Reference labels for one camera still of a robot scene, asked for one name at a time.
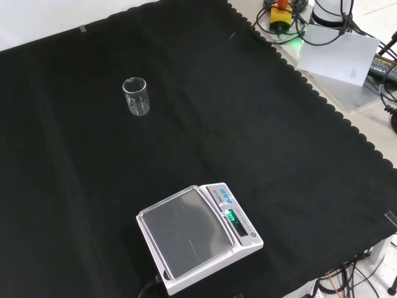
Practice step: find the clear glass beaker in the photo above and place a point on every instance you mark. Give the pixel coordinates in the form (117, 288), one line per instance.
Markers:
(138, 99)

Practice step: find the yellow stop button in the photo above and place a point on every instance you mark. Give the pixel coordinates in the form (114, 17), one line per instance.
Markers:
(280, 17)

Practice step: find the white electronic balance steel pan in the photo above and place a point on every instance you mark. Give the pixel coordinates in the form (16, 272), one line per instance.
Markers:
(189, 229)

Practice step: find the black power adapter yellow label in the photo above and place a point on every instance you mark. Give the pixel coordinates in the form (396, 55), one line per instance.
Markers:
(383, 66)

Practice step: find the black bench cloth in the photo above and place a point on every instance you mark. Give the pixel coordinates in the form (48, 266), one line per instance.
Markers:
(217, 130)

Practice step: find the clear tape piece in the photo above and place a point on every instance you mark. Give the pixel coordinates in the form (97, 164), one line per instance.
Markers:
(83, 28)
(232, 35)
(391, 218)

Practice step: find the pale white board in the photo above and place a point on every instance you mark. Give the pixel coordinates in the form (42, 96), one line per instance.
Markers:
(338, 54)

